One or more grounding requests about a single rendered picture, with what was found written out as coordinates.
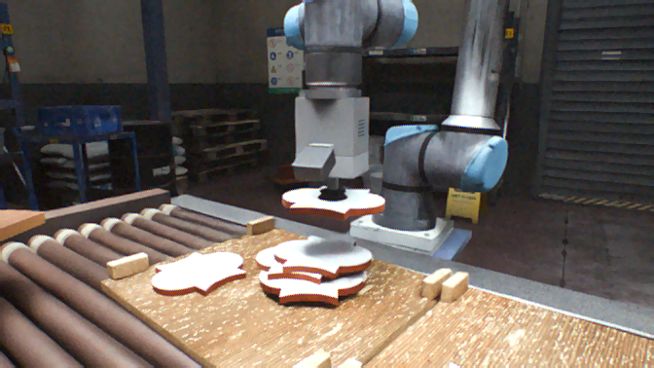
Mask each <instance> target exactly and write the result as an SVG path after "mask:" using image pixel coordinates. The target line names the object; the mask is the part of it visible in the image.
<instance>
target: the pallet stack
mask: <svg viewBox="0 0 654 368"><path fill-rule="evenodd" d="M240 112H247V119H241V120H237V119H240ZM220 115H224V118H223V119H218V118H221V116H220ZM170 117H171V118H175V121H174V122H171V128H172V135H176V137H179V138H181V140H183V143H182V144H180V145H178V146H179V147H182V148H183V149H185V153H184V154H183V155H181V156H183V157H184V158H186V161H184V162H183V163H182V164H179V166H181V167H184V168H186V169H188V171H187V172H186V173H184V174H183V175H187V179H191V178H195V177H196V178H195V180H196V181H195V183H201V182H206V181H210V180H214V179H218V178H222V177H226V176H231V175H234V174H238V173H242V172H246V171H248V170H251V169H255V168H258V162H257V160H258V159H256V152H259V151H263V150H267V149H268V148H267V139H258V138H257V129H260V125H259V123H260V120H258V109H235V108H209V109H197V110H184V111H172V112H170ZM243 124H248V129H244V128H243ZM245 132H247V134H246V137H247V138H243V137H240V134H241V133H245ZM249 144H256V147H244V145H249ZM243 154H245V157H242V158H241V157H240V156H239V155H243ZM243 163H248V164H247V168H245V169H242V170H238V171H235V168H236V167H240V166H241V164H243ZM219 171H222V173H223V174H221V175H217V176H214V177H210V178H208V175H207V174H211V173H215V172H219Z"/></svg>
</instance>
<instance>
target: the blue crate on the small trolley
mask: <svg viewBox="0 0 654 368"><path fill-rule="evenodd" d="M120 106H121V105H111V106H57V107H40V108H37V110H36V111H37V113H36V114H38V120H39V122H38V123H39V128H38V130H39V134H42V135H47V136H74V137H94V136H100V135H108V133H115V132H122V130H124V129H123V125H122V122H121V113H120V112H122V111H120Z"/></svg>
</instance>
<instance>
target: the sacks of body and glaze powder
mask: <svg viewBox="0 0 654 368"><path fill-rule="evenodd" d="M182 143H183V140H181V138H179V137H176V136H172V150H173V154H174V165H175V166H176V177H177V188H178V190H181V188H185V187H188V185H187V184H188V181H187V175H183V174H184V173H186V172H187V171H188V169H186V168H184V167H181V166H179V164H182V163H183V162H184V161H186V158H184V157H183V156H181V155H183V154H184V153H185V149H183V148H182V147H179V146H178V145H180V144H182ZM86 147H87V155H88V163H89V171H90V178H91V186H92V187H97V188H104V189H113V187H112V186H111V185H112V184H113V183H112V175H111V167H110V158H109V157H108V154H109V150H108V142H107V141H99V142H93V143H86ZM79 149H80V156H81V164H82V172H83V178H84V185H85V188H87V185H86V178H85V172H84V164H83V156H82V149H81V144H79ZM41 152H43V153H45V154H48V155H47V156H45V157H44V158H42V160H40V161H39V162H40V163H41V164H44V165H46V166H54V167H52V168H50V169H49V170H47V171H46V172H45V173H46V175H49V176H50V177H52V178H51V179H50V180H49V181H48V182H47V183H46V186H48V188H47V189H48V196H49V201H50V202H57V201H62V198H61V195H64V194H68V193H72V192H76V191H79V187H78V180H77V173H76V167H75V159H74V152H73V145H69V144H56V143H55V144H49V145H46V146H45V147H44V148H42V149H41Z"/></svg>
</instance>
